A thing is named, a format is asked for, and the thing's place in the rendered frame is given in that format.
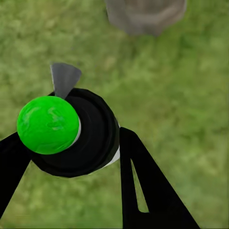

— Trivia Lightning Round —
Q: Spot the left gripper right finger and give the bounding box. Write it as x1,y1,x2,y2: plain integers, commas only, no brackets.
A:
119,127,200,229

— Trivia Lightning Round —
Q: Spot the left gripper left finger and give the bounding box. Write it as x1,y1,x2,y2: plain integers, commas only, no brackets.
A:
0,132,31,218

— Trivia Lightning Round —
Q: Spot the pesticide atomizer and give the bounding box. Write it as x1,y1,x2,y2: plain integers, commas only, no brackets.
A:
17,62,120,178

